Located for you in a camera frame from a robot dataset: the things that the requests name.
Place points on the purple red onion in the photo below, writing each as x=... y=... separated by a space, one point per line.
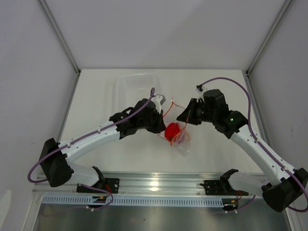
x=179 y=139

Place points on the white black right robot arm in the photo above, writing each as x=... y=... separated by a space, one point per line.
x=284 y=183

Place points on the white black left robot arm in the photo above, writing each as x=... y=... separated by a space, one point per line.
x=58 y=159

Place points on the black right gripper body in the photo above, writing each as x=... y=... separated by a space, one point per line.
x=210 y=115

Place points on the left aluminium frame post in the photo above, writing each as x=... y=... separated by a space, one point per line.
x=58 y=34

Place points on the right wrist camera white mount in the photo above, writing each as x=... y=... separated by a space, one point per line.
x=201 y=90

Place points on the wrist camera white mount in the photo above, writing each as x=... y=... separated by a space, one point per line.
x=158 y=100
x=201 y=90

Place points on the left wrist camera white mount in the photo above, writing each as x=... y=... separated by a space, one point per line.
x=158 y=100

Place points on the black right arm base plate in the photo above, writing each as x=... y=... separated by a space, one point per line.
x=221 y=188

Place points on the aluminium frame post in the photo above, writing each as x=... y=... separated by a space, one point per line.
x=274 y=27
x=58 y=34

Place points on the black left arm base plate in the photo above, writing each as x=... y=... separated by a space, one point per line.
x=110 y=185

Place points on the clear zip bag red zipper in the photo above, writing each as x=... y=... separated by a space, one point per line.
x=170 y=116

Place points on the white slotted cable duct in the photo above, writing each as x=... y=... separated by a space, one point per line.
x=133 y=201

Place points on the beige egg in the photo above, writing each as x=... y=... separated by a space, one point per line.
x=186 y=137

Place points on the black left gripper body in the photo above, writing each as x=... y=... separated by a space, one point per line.
x=143 y=123

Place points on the right aluminium frame post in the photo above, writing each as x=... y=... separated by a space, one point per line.
x=274 y=27

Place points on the aluminium front rail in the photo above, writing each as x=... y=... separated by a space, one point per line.
x=149 y=184

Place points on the red bell pepper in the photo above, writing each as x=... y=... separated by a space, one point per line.
x=171 y=131

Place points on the white perforated plastic basket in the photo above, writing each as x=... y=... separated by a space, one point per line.
x=128 y=89

